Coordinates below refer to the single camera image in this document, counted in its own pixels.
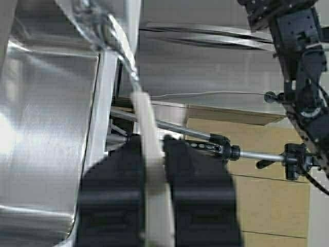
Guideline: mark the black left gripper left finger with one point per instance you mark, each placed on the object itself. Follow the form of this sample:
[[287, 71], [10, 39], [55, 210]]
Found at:
[[111, 199]]

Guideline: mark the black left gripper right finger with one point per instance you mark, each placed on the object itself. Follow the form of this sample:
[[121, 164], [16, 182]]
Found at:
[[203, 197]]

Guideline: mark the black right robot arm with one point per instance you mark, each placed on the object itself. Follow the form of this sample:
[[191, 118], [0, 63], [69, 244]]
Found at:
[[297, 37]]

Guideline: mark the stainless steel double sink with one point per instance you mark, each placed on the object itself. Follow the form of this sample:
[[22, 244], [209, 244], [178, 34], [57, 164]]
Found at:
[[56, 96]]

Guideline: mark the black camera tripod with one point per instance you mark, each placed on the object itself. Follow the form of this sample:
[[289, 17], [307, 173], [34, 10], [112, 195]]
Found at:
[[295, 157]]

